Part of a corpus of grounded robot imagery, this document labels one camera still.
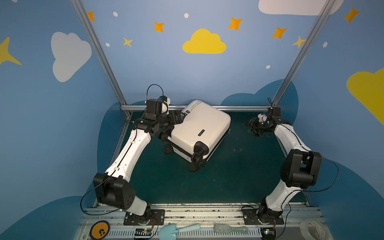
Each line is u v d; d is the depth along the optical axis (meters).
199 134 0.82
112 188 0.41
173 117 0.68
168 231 0.69
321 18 0.73
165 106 0.62
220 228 0.70
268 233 0.73
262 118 0.83
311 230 0.74
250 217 0.75
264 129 0.78
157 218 0.73
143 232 0.73
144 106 0.58
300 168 0.49
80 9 0.69
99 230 0.70
